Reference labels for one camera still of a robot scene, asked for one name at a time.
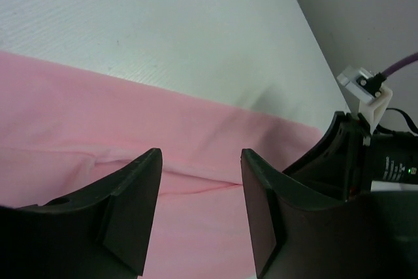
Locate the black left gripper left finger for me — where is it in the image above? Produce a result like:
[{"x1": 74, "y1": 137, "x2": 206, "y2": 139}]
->
[{"x1": 1, "y1": 148, "x2": 163, "y2": 278}]

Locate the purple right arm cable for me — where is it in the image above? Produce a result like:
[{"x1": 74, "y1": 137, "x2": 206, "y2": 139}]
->
[{"x1": 381, "y1": 52, "x2": 418, "y2": 80}]

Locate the pink t shirt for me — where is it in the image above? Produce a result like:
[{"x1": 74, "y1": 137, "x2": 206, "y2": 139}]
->
[{"x1": 1, "y1": 52, "x2": 321, "y2": 278}]

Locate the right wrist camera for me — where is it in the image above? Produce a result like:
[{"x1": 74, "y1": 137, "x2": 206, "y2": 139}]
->
[{"x1": 337, "y1": 67, "x2": 393, "y2": 133}]

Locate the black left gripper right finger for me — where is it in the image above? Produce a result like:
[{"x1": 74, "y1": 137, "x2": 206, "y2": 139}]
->
[{"x1": 241, "y1": 149, "x2": 417, "y2": 278}]

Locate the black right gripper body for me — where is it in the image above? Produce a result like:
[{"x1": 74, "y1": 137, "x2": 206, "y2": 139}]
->
[{"x1": 349, "y1": 114, "x2": 417, "y2": 199}]

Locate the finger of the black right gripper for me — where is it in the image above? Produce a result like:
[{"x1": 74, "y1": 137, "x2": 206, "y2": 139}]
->
[{"x1": 283, "y1": 112, "x2": 351, "y2": 201}]

